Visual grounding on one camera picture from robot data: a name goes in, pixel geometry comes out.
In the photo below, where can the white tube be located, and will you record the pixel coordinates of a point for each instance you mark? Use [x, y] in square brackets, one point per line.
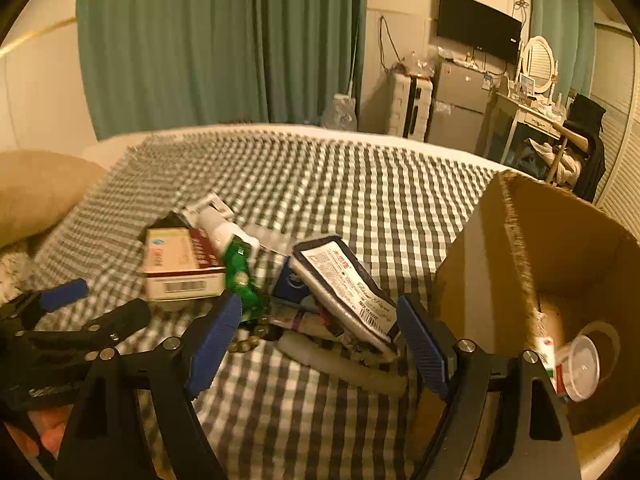
[340, 365]

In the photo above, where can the person's left hand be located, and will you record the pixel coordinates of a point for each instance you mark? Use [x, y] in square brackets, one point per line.
[45, 430]

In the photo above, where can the small white red carton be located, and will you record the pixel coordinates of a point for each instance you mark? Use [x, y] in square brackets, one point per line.
[545, 355]

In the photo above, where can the black white tissue pack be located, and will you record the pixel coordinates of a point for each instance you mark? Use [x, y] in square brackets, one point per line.
[345, 280]

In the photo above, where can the green packet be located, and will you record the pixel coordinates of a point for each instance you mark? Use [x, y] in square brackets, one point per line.
[239, 265]

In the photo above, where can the beige pillow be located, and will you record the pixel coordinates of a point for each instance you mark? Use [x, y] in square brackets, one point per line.
[40, 195]

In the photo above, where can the cream patterned cloth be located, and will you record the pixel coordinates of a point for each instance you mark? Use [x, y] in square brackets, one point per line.
[12, 270]

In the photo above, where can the white vanity table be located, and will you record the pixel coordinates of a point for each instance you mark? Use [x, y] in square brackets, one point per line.
[530, 119]

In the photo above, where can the wide green curtain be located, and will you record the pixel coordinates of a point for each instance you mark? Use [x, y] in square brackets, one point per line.
[175, 45]

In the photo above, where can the white louvred closet doors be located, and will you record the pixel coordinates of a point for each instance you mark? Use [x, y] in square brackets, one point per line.
[620, 85]

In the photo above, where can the cluttered drawer cabinet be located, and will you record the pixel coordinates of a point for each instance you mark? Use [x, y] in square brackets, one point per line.
[457, 110]

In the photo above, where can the white red medicine box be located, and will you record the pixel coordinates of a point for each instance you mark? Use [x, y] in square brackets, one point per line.
[175, 260]

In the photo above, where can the clear bag with white label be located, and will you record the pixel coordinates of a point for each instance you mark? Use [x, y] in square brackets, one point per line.
[207, 204]

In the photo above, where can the clear plastic lidded cup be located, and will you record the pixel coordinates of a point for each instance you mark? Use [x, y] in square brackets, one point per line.
[582, 365]

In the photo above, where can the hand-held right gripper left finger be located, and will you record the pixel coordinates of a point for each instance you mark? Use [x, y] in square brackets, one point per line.
[215, 345]

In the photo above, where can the narrow green curtain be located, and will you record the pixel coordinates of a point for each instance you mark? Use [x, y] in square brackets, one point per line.
[550, 5]

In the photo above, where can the cardboard box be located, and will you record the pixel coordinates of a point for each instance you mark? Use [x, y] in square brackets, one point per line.
[565, 240]

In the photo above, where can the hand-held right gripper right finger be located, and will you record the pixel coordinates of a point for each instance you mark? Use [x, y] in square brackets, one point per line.
[425, 345]

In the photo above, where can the plastic bag on suitcase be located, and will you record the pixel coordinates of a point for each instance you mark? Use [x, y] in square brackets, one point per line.
[415, 65]

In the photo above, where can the wooden chair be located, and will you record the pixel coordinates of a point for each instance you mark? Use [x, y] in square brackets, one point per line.
[575, 136]

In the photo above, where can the colourful packet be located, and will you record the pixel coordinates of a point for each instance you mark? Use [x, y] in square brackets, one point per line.
[300, 317]

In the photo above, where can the white bed mattress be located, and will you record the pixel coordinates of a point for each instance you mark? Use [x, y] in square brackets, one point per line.
[100, 152]

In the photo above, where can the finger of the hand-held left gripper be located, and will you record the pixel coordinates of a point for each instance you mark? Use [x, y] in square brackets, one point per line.
[115, 321]
[65, 294]

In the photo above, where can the green checked blanket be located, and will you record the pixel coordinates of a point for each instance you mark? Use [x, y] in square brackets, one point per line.
[350, 185]

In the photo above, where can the clear plastic floor bag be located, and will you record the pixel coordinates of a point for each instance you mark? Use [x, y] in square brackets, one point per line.
[340, 110]

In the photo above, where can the black garment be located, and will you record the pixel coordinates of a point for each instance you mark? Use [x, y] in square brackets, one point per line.
[590, 130]

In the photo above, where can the white suitcase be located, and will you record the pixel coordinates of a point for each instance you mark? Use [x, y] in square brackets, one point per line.
[402, 105]

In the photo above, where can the black wall television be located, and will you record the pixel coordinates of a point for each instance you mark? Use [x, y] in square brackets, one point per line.
[475, 25]

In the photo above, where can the small blue box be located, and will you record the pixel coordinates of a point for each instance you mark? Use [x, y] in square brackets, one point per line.
[287, 285]

